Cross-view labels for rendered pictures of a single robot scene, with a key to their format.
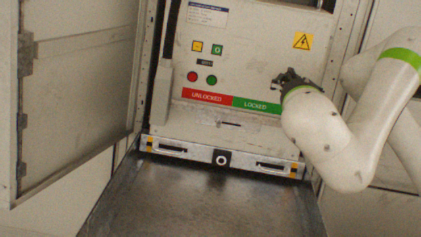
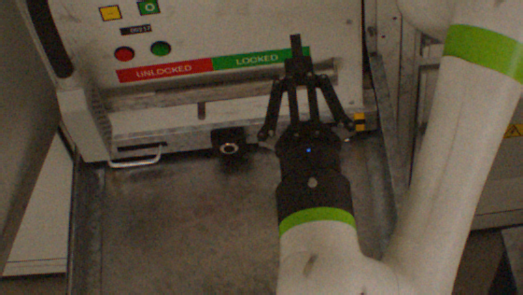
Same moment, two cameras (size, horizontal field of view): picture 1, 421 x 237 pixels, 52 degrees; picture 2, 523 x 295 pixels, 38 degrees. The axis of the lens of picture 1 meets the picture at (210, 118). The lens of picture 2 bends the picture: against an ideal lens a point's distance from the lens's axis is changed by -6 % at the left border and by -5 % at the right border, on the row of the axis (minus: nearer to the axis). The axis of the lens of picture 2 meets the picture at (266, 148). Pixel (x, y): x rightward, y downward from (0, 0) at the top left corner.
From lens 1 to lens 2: 0.74 m
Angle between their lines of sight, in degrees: 35
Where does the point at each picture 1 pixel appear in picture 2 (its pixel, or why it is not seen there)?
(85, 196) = (47, 184)
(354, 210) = not seen: hidden behind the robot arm
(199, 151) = (188, 139)
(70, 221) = (43, 212)
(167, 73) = (77, 98)
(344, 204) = not seen: hidden behind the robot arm
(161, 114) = (97, 148)
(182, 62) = (96, 40)
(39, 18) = not seen: outside the picture
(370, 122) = (432, 236)
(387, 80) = (460, 124)
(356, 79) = (424, 23)
